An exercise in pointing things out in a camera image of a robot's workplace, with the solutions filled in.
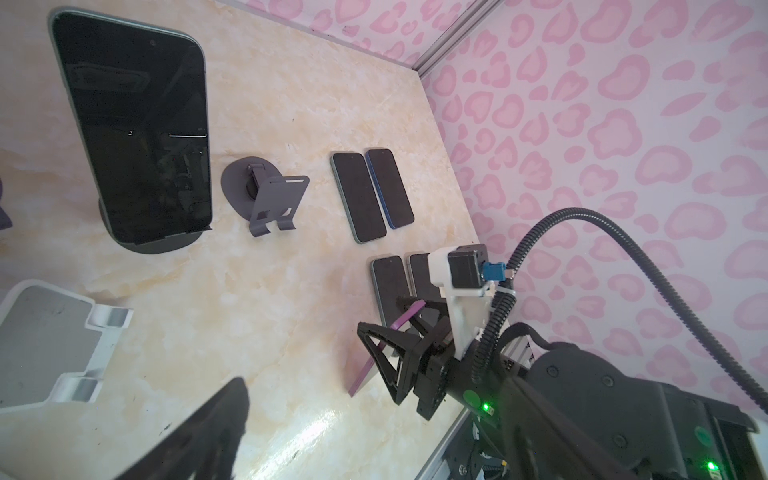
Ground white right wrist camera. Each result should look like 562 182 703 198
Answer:
427 244 511 360

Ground black phone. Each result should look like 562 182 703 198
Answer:
365 149 415 229
49 8 213 243
370 255 411 327
407 253 442 301
330 152 387 244
347 299 428 398

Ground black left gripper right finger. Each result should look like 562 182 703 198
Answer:
498 377 636 479

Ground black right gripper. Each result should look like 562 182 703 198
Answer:
357 296 540 420

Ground white phone stand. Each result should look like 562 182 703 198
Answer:
1 279 133 413

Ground aluminium frame post back right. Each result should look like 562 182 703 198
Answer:
412 0 504 78

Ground dark round stand back right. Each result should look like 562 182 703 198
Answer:
221 156 310 238

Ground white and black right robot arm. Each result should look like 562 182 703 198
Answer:
357 297 767 479

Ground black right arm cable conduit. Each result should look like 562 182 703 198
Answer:
470 206 768 415

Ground dark round stand back left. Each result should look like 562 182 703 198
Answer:
98 199 205 255

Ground dark round stand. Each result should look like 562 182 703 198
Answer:
221 156 310 238
98 199 205 255

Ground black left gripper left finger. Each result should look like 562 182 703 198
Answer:
118 377 249 479

